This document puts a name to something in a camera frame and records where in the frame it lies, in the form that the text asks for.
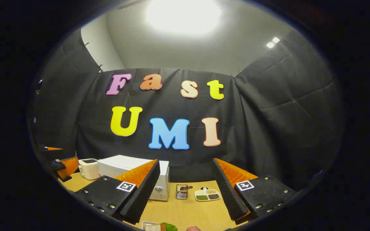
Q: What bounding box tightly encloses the large ceiling light panel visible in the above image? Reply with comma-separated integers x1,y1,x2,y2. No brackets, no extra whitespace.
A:
146,0,222,34

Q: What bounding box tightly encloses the white microwave oven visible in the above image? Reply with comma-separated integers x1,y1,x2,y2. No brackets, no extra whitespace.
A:
97,155,170,202

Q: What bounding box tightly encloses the small white plate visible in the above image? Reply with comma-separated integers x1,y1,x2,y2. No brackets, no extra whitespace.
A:
142,221,160,231

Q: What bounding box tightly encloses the lettuce sandwich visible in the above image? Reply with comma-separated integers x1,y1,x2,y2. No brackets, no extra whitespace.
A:
150,222,178,231

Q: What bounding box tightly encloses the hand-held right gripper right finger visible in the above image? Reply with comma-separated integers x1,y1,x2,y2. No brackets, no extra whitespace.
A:
212,158,298,225

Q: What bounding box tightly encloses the white divided spice dish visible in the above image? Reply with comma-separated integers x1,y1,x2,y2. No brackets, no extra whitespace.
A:
194,187,221,202

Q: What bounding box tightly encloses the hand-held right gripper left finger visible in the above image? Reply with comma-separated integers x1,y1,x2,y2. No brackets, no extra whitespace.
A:
74,159,161,225

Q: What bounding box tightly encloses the small ceiling light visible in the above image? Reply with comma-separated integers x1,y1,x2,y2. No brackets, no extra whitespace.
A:
266,37,281,49

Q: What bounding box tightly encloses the metal wire utensil holder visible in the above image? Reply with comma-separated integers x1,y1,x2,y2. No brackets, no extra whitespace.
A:
176,184,189,200

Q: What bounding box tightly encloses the black backdrop cloth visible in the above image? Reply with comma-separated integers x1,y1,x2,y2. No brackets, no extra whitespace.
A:
31,27,344,193

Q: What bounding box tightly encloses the white toaster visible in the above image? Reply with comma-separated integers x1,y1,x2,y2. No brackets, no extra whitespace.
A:
78,158,100,180

